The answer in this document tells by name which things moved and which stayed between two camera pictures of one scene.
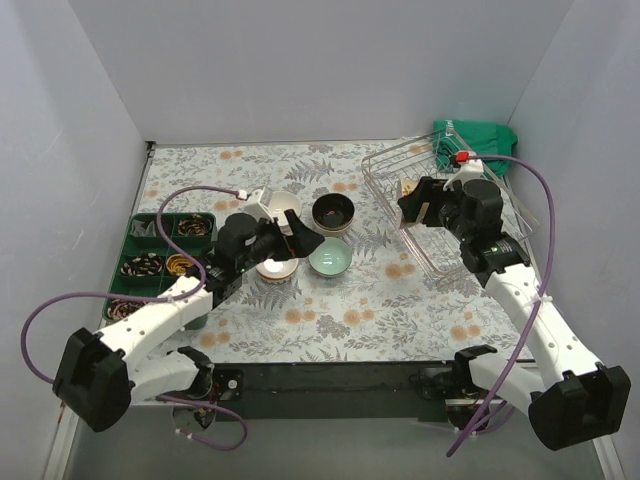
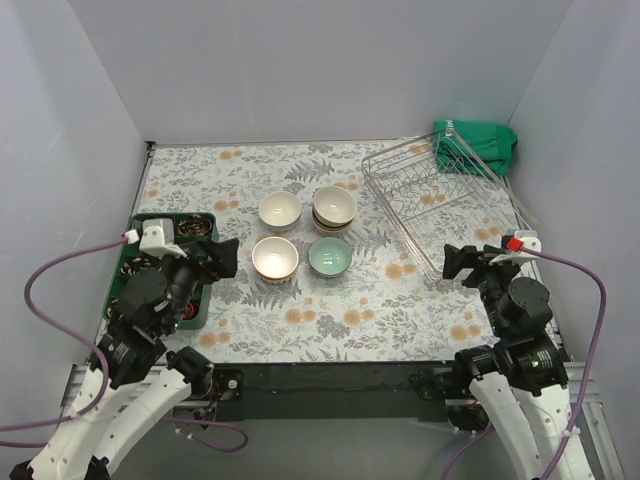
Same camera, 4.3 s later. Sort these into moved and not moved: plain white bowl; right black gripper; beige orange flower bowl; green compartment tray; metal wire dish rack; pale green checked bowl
Moved: beige orange flower bowl; right black gripper
Not moved: plain white bowl; green compartment tray; pale green checked bowl; metal wire dish rack
